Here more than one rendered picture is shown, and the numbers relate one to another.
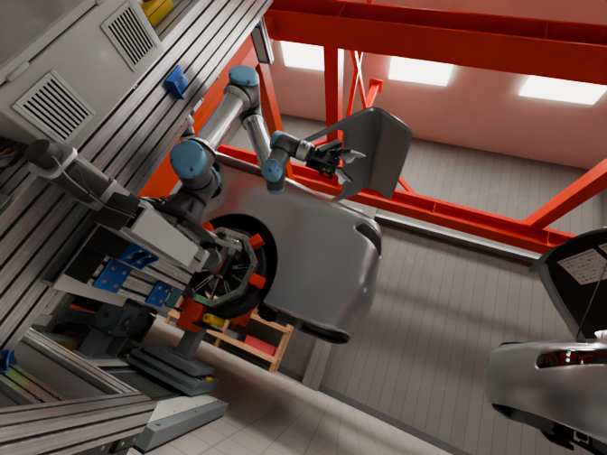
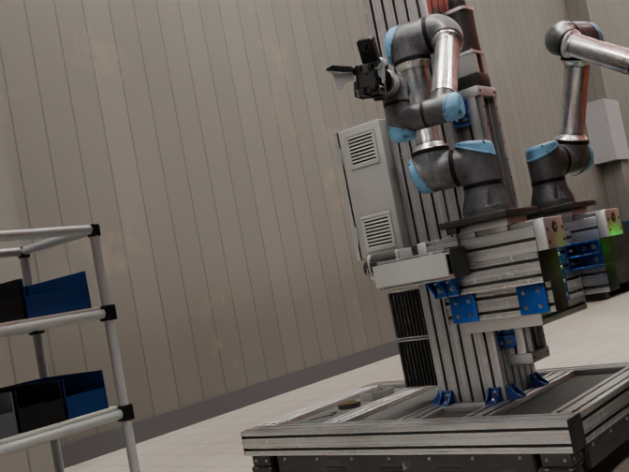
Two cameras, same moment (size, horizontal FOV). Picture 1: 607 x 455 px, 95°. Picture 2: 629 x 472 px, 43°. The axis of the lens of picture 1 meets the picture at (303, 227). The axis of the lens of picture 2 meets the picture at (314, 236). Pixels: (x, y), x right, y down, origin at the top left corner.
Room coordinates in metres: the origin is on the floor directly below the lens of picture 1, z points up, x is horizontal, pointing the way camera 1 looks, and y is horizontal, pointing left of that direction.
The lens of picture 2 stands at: (1.44, -1.98, 0.71)
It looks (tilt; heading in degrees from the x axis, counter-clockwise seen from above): 3 degrees up; 112
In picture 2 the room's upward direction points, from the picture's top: 11 degrees counter-clockwise
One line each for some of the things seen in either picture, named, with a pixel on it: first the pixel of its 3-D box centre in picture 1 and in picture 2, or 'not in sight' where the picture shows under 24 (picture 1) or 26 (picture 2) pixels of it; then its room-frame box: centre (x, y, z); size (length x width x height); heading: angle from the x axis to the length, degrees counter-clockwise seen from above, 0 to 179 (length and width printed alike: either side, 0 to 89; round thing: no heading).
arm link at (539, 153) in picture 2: not in sight; (545, 161); (1.19, 0.92, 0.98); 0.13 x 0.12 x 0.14; 54
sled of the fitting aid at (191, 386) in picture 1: (175, 370); not in sight; (2.18, 0.40, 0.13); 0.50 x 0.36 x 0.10; 74
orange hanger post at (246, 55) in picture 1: (200, 120); not in sight; (1.79, 1.04, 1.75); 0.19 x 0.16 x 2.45; 74
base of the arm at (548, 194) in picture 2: not in sight; (550, 193); (1.19, 0.92, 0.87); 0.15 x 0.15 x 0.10
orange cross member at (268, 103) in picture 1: (276, 159); not in sight; (3.11, 0.67, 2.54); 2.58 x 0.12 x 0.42; 164
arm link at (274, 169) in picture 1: (275, 167); (405, 120); (0.91, 0.19, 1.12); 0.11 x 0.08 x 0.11; 177
